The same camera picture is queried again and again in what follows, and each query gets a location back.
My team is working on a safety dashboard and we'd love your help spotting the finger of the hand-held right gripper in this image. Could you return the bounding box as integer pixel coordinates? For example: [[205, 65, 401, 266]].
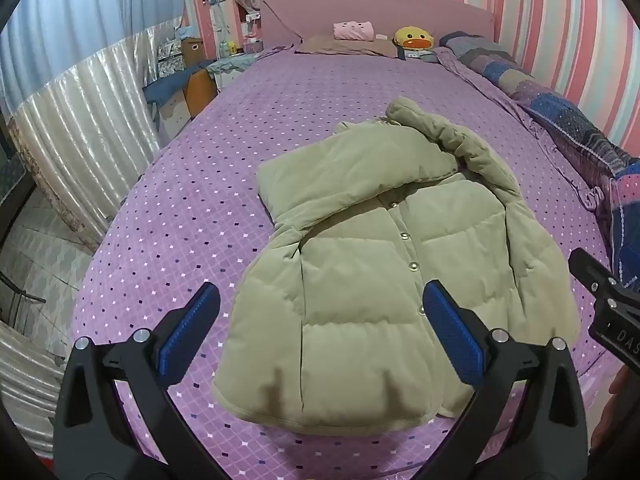
[[568, 247, 632, 306]]

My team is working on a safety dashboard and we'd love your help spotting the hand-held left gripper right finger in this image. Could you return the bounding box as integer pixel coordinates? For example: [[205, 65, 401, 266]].
[[422, 280, 589, 480]]

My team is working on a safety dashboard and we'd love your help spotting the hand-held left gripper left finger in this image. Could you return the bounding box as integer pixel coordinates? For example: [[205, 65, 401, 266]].
[[52, 281, 231, 480]]

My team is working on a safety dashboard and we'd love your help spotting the beige puffer jacket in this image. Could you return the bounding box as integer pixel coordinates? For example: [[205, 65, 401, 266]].
[[211, 96, 584, 434]]

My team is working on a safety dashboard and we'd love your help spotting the person's right hand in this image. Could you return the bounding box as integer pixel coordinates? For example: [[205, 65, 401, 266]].
[[590, 364, 640, 466]]

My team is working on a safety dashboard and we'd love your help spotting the bed with purple dotted sheet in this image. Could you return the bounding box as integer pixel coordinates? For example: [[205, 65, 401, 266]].
[[67, 42, 621, 480]]

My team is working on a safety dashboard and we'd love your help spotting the patchwork quilt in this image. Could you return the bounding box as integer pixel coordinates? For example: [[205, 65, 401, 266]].
[[439, 31, 640, 292]]

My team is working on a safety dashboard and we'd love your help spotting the black metal chair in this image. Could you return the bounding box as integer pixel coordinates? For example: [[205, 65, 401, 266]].
[[0, 269, 47, 323]]

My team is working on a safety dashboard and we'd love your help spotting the silver pleated curtain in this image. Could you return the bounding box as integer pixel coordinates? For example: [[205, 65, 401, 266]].
[[0, 24, 162, 253]]

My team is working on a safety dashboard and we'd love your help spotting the dark blue cloth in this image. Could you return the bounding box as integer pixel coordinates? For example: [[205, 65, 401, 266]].
[[142, 61, 217, 107]]

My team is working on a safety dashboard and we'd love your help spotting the light blue table cloth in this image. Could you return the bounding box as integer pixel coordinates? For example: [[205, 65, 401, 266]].
[[207, 53, 262, 77]]

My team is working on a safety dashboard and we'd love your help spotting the patterned storage box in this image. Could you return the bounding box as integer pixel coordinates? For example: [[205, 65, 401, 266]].
[[157, 42, 185, 80]]

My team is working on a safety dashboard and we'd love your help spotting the brown cardboard box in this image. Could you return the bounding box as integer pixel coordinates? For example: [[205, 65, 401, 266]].
[[180, 37, 204, 67]]

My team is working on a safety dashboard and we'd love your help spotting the yellow duck plush toy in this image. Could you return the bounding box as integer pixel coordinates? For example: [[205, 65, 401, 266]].
[[393, 25, 434, 52]]

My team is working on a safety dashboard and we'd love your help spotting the brown pillow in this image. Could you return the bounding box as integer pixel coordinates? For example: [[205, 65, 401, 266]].
[[295, 34, 399, 59]]

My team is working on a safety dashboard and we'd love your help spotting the pink folded cloth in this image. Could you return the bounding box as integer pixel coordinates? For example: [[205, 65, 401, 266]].
[[333, 20, 375, 41]]

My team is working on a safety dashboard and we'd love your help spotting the blue window curtain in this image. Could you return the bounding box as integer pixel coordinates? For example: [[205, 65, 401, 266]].
[[0, 0, 192, 107]]

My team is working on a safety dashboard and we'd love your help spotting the pink headboard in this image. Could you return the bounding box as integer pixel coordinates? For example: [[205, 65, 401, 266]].
[[261, 0, 496, 53]]

